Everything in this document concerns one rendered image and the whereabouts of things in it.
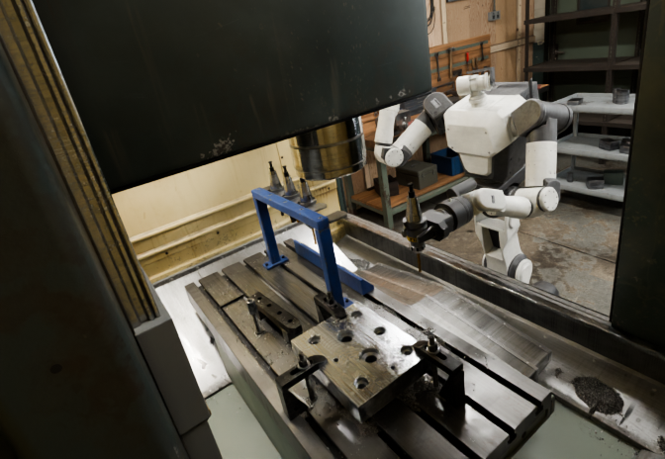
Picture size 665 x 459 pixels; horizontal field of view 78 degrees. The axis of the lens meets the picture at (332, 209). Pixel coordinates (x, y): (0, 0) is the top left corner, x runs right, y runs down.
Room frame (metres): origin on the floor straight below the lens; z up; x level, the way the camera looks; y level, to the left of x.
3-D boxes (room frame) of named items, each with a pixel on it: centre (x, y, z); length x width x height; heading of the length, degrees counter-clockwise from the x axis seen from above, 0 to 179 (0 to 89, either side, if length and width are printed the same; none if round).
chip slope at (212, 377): (1.42, 0.32, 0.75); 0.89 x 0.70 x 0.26; 121
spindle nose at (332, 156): (0.86, -0.01, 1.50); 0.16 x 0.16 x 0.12
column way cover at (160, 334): (0.63, 0.37, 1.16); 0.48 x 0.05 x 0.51; 31
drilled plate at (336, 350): (0.81, 0.00, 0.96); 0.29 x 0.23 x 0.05; 31
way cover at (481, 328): (1.24, -0.25, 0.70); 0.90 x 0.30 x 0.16; 31
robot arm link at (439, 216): (1.03, -0.30, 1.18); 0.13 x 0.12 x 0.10; 31
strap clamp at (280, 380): (0.75, 0.14, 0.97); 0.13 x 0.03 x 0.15; 121
